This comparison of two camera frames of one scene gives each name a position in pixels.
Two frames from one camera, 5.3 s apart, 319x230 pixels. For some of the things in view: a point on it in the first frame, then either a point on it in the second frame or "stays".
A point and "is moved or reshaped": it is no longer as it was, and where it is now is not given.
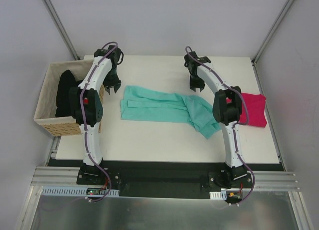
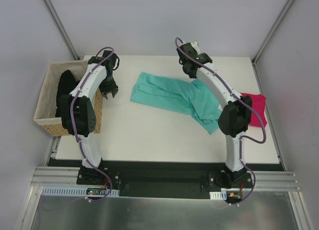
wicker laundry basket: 45,112 stays
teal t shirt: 138,104 is moved or reshaped
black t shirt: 67,81 stays
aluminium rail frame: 55,175 stays
